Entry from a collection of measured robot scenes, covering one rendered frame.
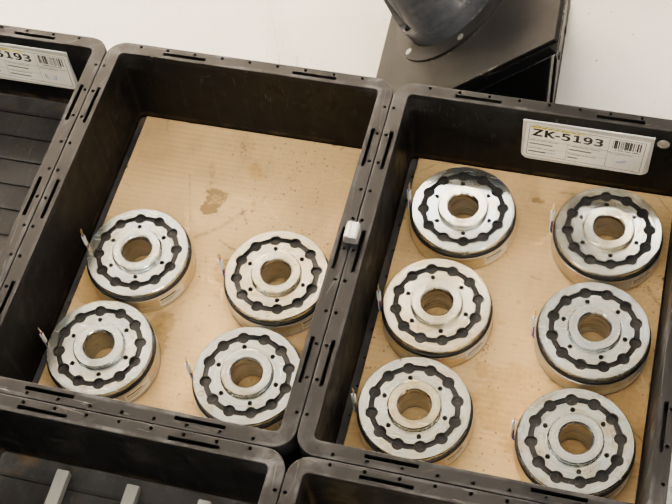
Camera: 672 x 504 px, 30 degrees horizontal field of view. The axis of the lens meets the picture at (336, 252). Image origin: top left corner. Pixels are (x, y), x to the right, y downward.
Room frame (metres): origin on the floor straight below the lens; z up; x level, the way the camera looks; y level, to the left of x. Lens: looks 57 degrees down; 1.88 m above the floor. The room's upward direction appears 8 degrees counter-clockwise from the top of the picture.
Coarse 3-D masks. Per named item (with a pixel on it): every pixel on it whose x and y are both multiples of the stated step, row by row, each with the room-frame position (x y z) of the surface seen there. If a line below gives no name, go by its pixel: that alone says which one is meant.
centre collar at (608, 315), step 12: (576, 312) 0.54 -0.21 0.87; (588, 312) 0.54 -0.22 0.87; (600, 312) 0.54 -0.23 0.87; (612, 312) 0.54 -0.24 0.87; (576, 324) 0.53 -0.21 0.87; (612, 324) 0.53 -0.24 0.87; (576, 336) 0.52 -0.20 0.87; (612, 336) 0.51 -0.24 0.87; (588, 348) 0.51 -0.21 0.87; (600, 348) 0.50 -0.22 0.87
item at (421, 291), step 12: (420, 288) 0.59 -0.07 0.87; (432, 288) 0.59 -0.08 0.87; (444, 288) 0.59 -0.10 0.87; (456, 288) 0.59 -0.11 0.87; (420, 300) 0.58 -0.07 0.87; (456, 300) 0.57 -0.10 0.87; (420, 312) 0.57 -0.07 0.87; (456, 312) 0.56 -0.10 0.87; (432, 324) 0.55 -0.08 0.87; (444, 324) 0.55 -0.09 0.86
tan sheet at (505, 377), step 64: (512, 192) 0.71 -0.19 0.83; (576, 192) 0.70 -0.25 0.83; (640, 192) 0.69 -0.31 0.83; (512, 256) 0.64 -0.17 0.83; (512, 320) 0.57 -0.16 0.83; (512, 384) 0.50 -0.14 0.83; (640, 384) 0.48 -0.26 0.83; (512, 448) 0.44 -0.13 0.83; (576, 448) 0.43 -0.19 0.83; (640, 448) 0.42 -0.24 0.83
